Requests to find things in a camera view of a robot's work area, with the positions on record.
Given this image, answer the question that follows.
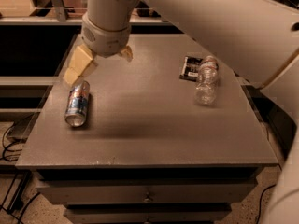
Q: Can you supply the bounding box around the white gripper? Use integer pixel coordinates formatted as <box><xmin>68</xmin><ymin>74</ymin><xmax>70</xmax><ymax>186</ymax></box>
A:
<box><xmin>64</xmin><ymin>14</ymin><xmax>133</xmax><ymax>86</ymax></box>

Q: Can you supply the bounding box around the clear plastic water bottle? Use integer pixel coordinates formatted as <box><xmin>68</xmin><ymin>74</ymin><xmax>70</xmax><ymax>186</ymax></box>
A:
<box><xmin>194</xmin><ymin>56</ymin><xmax>219</xmax><ymax>105</ymax></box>

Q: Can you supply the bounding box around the drawer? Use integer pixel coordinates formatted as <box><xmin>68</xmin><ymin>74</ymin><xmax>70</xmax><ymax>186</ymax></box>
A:
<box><xmin>64</xmin><ymin>206</ymin><xmax>231</xmax><ymax>224</ymax></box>
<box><xmin>36</xmin><ymin>178</ymin><xmax>257</xmax><ymax>205</ymax></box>

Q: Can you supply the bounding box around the grey drawer cabinet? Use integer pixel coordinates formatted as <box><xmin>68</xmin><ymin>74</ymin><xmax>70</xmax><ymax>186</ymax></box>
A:
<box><xmin>17</xmin><ymin>35</ymin><xmax>277</xmax><ymax>224</ymax></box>

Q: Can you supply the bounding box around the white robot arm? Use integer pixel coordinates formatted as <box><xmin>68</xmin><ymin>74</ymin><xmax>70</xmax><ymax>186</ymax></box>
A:
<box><xmin>64</xmin><ymin>0</ymin><xmax>299</xmax><ymax>122</ymax></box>

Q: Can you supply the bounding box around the lower drawer front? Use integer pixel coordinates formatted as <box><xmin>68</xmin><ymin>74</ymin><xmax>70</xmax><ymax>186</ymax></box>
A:
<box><xmin>64</xmin><ymin>206</ymin><xmax>231</xmax><ymax>224</ymax></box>

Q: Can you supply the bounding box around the red bull can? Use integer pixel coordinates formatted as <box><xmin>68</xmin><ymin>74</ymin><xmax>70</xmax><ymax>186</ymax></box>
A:
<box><xmin>64</xmin><ymin>81</ymin><xmax>90</xmax><ymax>128</ymax></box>

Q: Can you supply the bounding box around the black snack packet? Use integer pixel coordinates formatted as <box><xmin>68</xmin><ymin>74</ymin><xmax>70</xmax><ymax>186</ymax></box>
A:
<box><xmin>179</xmin><ymin>56</ymin><xmax>202</xmax><ymax>82</ymax></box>

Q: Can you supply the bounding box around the upper drawer front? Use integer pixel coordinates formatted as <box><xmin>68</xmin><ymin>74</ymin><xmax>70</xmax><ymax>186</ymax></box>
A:
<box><xmin>36</xmin><ymin>178</ymin><xmax>257</xmax><ymax>205</ymax></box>

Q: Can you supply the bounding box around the black floor cable right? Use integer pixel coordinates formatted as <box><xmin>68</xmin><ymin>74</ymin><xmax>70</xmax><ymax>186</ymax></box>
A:
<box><xmin>254</xmin><ymin>184</ymin><xmax>277</xmax><ymax>224</ymax></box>

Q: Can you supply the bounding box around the black cables left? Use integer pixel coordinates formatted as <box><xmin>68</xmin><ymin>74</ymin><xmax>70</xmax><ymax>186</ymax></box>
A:
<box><xmin>0</xmin><ymin>115</ymin><xmax>41</xmax><ymax>224</ymax></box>

